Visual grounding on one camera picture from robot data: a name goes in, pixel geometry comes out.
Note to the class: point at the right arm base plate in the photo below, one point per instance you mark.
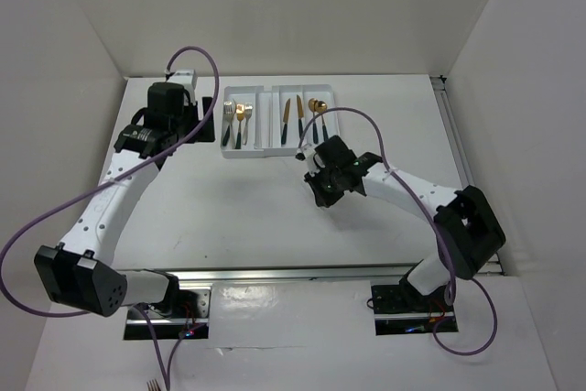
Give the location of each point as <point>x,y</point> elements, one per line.
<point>396,314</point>

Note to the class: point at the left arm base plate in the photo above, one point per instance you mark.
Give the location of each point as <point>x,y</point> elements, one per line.
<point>189,313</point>

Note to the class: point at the aluminium rail frame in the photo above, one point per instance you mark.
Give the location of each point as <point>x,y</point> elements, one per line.
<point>215,218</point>

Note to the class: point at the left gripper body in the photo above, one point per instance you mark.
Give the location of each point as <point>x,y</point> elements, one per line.
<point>188,120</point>

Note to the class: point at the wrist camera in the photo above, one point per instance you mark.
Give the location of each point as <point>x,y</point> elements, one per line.
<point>308,155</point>
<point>186,78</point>

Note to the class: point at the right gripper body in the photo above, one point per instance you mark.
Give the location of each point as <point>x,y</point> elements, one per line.
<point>326,185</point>

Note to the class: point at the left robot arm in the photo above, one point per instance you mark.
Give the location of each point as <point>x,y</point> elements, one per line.
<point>78,271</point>

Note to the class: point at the white cutlery tray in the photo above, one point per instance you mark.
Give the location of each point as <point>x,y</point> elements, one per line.
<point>257,145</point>

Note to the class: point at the copper fork tines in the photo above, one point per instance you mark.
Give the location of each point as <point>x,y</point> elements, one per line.
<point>152,385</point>

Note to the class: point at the silver fork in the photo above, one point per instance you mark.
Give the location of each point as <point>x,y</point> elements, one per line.
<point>227,125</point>
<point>248,112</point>

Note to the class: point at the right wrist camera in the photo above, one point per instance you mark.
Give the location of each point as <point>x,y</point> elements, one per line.
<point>308,155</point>

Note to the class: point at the gold fork green handle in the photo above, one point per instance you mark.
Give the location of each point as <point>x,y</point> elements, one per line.
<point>240,116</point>

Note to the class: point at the gold knife green handle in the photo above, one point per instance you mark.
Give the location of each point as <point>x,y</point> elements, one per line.
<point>285,119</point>
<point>300,112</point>

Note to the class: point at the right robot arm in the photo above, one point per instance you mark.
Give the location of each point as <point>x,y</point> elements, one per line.
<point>467,231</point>

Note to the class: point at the gold spoon green handle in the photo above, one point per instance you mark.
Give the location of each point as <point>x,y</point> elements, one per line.
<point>321,107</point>
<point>312,107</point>

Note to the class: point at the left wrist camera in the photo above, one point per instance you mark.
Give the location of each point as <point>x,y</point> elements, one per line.
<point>186,78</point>

